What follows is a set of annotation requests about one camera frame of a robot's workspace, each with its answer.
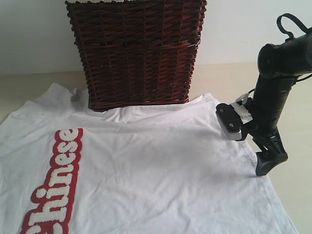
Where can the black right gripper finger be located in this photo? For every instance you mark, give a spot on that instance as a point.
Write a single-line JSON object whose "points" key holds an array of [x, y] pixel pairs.
{"points": [[266, 162], [274, 150]]}

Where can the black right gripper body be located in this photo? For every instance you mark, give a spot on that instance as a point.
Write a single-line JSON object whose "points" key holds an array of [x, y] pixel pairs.
{"points": [[266, 112]]}

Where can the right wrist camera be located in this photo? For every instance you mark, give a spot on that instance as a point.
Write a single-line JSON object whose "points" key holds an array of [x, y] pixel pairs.
{"points": [[235, 119]]}

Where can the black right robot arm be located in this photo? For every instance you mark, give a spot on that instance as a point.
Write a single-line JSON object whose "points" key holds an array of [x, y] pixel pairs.
{"points": [[279, 67]]}

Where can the dark brown wicker basket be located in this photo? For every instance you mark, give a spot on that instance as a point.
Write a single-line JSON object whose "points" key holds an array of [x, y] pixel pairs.
{"points": [[137, 52]]}

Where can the white t-shirt red lettering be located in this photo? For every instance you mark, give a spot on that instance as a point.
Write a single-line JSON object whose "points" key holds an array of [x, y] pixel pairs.
{"points": [[168, 169]]}

